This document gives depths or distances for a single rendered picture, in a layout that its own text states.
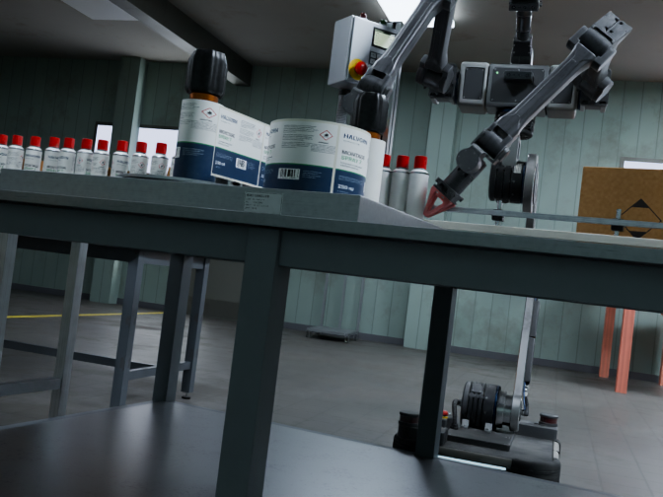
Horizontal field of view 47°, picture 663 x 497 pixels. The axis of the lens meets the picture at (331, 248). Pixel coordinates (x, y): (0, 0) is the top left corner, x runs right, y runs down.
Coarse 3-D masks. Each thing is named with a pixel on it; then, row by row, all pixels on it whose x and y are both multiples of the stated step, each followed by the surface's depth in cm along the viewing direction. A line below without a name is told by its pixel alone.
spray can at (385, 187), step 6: (384, 156) 207; (390, 156) 207; (384, 162) 207; (390, 162) 208; (384, 168) 206; (384, 174) 206; (390, 174) 206; (384, 180) 206; (390, 180) 207; (384, 186) 206; (390, 186) 207; (384, 192) 206; (384, 198) 206; (384, 204) 206
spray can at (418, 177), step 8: (416, 160) 203; (424, 160) 203; (416, 168) 203; (424, 168) 203; (416, 176) 201; (424, 176) 202; (408, 184) 203; (416, 184) 201; (424, 184) 202; (408, 192) 202; (416, 192) 201; (424, 192) 202; (408, 200) 202; (416, 200) 201; (424, 200) 202; (408, 208) 202; (416, 208) 201; (416, 216) 201
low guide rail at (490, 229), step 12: (444, 228) 196; (456, 228) 195; (468, 228) 193; (480, 228) 192; (492, 228) 191; (504, 228) 190; (516, 228) 189; (576, 240) 183; (588, 240) 182; (600, 240) 181; (612, 240) 180; (624, 240) 179; (636, 240) 178; (648, 240) 177; (660, 240) 176
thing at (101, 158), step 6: (102, 144) 245; (108, 144) 246; (102, 150) 245; (96, 156) 244; (102, 156) 244; (108, 156) 245; (96, 162) 244; (102, 162) 244; (108, 162) 246; (96, 168) 244; (102, 168) 244; (108, 168) 246; (96, 174) 244; (102, 174) 244
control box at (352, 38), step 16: (352, 16) 215; (336, 32) 221; (352, 32) 214; (368, 32) 217; (336, 48) 219; (352, 48) 214; (368, 48) 217; (336, 64) 218; (352, 64) 214; (368, 64) 217; (336, 80) 217; (352, 80) 215
